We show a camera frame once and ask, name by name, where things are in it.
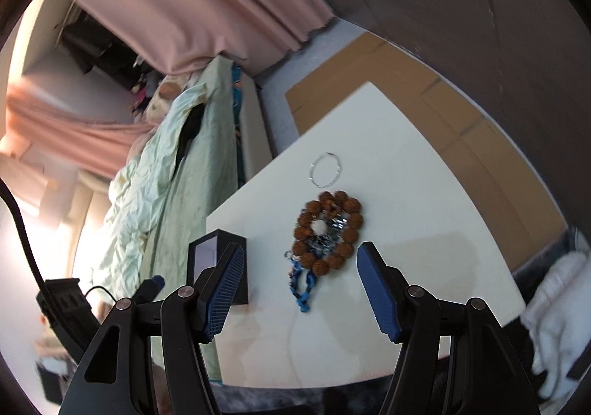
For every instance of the patterned pillow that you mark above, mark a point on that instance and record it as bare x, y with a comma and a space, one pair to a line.
168, 90

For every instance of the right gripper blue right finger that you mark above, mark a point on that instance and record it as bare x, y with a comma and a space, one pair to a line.
379, 286

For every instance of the black jewelry box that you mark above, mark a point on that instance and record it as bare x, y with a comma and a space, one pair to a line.
206, 252

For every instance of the hanging dark clothes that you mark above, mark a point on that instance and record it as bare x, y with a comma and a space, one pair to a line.
93, 46

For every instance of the green bed mattress cover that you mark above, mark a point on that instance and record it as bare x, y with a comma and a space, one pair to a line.
205, 177

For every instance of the flat brown cardboard sheet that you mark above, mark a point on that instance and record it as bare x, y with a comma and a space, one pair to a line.
515, 205

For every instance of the black garment on bed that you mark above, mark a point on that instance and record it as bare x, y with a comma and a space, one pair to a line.
189, 131

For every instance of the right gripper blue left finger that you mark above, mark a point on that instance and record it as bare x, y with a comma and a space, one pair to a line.
220, 289

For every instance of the pink curtain at left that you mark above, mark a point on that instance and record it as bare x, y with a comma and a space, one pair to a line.
98, 147

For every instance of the pale green duvet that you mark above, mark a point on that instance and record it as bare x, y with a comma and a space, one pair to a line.
137, 196

